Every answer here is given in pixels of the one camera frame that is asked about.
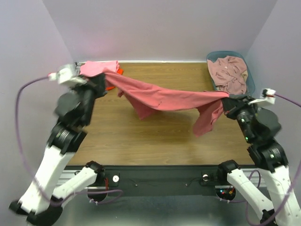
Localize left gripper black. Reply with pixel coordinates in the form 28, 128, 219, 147
71, 72, 109, 124

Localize rose red t-shirt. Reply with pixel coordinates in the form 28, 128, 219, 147
116, 76, 230, 137

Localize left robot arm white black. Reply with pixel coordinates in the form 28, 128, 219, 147
9, 73, 106, 226

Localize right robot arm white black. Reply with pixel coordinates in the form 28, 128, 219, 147
216, 89, 301, 226

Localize folded light pink t-shirt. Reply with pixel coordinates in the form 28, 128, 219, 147
80, 60, 120, 77

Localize folded orange t-shirt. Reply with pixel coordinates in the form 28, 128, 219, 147
104, 68, 124, 91

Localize beige garment in bin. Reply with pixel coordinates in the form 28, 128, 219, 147
241, 70, 248, 82

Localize dusty pink shirt in bin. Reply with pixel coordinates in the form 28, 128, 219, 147
207, 56, 247, 95

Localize teal plastic bin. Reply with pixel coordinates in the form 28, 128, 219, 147
206, 50, 255, 95

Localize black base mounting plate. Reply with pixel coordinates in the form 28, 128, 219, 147
88, 165, 229, 196

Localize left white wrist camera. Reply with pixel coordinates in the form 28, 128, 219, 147
48, 64, 87, 87

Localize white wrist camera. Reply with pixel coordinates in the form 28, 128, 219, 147
48, 64, 87, 87
248, 89, 276, 107

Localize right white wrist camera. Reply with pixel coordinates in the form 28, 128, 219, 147
248, 89, 276, 107

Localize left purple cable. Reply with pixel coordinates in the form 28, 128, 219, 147
15, 76, 124, 208

